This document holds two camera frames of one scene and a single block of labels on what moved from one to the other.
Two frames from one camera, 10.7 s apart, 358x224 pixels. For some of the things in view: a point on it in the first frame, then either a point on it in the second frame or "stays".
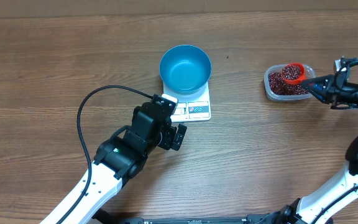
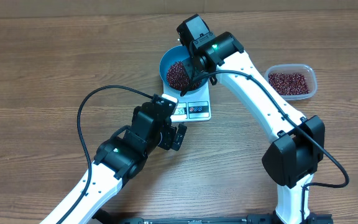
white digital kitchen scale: x=192 y=107 stays
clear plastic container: x=284 y=81 stays
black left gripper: x=169 y=132 stays
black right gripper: x=332 y=89 → x=194 y=68
